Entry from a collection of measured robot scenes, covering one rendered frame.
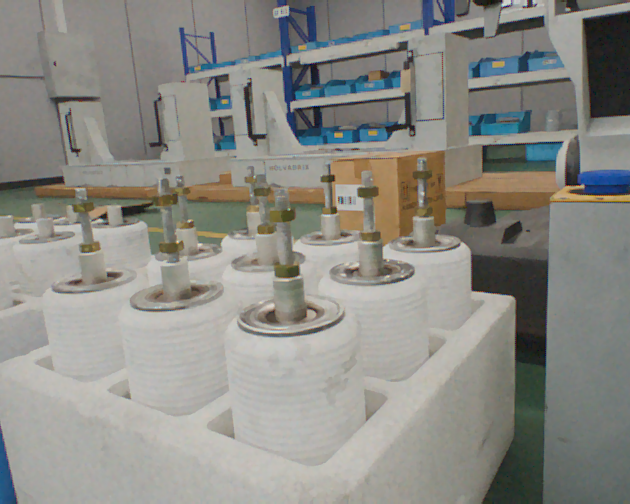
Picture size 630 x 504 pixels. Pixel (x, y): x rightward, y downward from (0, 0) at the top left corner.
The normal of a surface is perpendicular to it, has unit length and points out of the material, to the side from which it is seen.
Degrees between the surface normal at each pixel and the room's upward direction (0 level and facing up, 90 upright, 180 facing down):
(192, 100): 90
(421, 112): 90
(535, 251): 46
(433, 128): 90
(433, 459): 90
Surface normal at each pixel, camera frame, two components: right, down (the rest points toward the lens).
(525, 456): -0.07, -0.98
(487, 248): -0.47, -0.53
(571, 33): -0.56, 0.38
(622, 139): -0.47, 0.67
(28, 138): 0.80, 0.07
